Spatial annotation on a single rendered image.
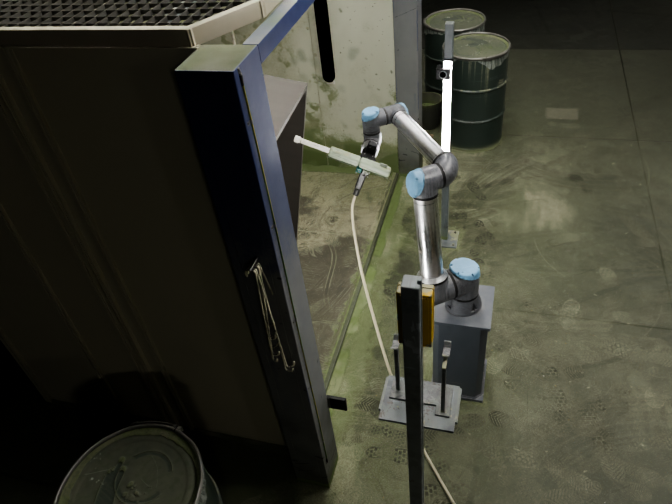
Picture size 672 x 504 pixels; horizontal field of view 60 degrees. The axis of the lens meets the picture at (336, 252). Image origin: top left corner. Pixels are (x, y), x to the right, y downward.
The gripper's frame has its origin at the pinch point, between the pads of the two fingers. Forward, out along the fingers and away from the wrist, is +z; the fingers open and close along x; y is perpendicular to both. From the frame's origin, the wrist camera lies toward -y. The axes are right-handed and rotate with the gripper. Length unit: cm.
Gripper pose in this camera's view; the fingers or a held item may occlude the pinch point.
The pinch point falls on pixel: (363, 170)
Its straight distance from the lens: 280.3
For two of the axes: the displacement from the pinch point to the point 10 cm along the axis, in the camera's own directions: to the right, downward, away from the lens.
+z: -2.0, 6.4, -7.4
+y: -2.8, 6.9, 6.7
